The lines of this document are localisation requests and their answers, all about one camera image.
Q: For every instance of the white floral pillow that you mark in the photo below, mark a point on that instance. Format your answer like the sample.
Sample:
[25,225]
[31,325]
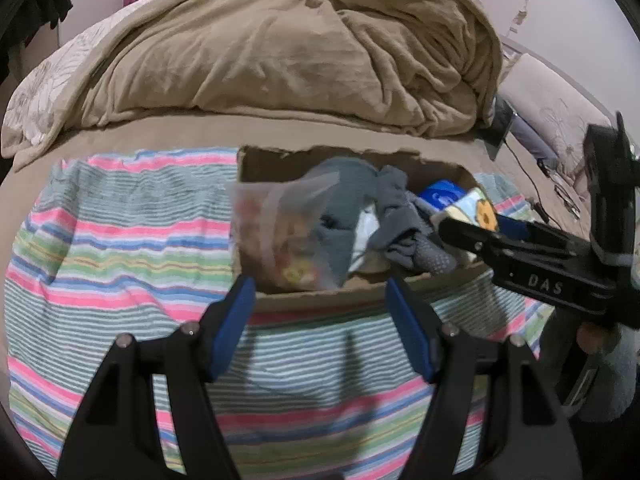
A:
[555,105]

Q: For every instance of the taupe bedsheet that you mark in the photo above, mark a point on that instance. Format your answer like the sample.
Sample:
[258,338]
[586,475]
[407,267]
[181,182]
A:
[175,132]

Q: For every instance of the beige fleece blanket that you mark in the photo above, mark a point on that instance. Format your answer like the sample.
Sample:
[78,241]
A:
[275,50]

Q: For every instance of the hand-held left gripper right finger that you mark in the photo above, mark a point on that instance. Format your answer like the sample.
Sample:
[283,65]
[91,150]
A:
[410,325]

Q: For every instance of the small yellow-print tissue pack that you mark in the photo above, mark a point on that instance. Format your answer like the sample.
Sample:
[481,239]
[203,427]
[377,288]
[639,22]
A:
[470,210]

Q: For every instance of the grey knit glove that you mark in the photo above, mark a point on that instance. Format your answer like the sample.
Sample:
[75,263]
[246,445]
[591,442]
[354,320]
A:
[340,185]

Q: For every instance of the cardboard box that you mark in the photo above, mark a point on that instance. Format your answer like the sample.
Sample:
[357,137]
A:
[325,301]

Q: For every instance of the grey dotted sock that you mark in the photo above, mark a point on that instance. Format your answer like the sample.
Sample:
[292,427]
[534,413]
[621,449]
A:
[435,257]
[397,205]

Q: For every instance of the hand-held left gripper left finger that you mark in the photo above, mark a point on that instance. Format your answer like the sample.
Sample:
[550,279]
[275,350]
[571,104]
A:
[232,325]

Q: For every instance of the black fleece clothes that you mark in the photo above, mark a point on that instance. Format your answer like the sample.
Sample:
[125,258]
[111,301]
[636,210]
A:
[30,0]

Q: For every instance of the clear plastic bag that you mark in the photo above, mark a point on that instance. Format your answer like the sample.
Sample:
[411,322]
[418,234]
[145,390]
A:
[270,225]

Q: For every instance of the grey pillow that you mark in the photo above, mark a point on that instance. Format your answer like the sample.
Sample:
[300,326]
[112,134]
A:
[530,135]

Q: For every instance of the blue tissue pack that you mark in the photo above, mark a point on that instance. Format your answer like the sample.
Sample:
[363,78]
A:
[440,195]

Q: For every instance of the person's right hand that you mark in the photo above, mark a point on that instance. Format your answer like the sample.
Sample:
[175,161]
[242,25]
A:
[592,339]

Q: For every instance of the striped pastel towel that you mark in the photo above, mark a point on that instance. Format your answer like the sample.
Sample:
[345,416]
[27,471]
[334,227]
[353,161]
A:
[125,260]

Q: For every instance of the white cloth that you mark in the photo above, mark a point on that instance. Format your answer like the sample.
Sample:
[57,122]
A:
[367,225]

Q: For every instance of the white floral quilt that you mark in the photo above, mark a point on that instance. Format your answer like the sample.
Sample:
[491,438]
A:
[40,90]

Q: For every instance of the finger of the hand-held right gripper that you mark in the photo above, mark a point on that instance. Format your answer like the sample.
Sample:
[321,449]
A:
[530,275]
[515,227]

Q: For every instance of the person's right forearm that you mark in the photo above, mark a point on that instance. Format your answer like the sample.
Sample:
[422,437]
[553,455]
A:
[617,385]

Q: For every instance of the dark standing tablet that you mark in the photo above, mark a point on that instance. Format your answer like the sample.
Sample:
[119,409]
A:
[500,125]

